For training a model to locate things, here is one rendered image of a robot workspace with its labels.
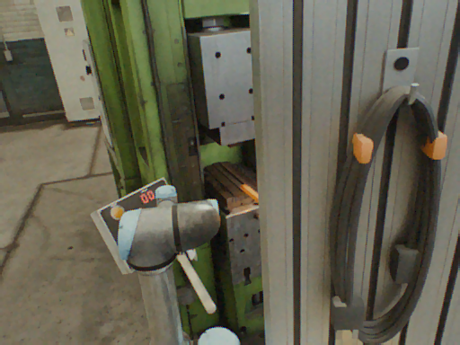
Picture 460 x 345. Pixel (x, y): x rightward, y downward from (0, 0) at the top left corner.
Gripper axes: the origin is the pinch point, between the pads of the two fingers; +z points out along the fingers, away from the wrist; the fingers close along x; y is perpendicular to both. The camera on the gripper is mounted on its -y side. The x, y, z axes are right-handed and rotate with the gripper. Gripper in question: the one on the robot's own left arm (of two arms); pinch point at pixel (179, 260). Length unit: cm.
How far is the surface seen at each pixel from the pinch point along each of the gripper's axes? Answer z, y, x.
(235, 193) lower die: -5, -45, 24
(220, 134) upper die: -40, -42, 19
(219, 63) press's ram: -71, -43, 22
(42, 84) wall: 23, -565, -336
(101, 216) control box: -24.1, 0.7, -27.0
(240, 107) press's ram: -50, -47, 29
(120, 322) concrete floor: 93, -57, -60
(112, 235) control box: -16.7, 3.1, -23.3
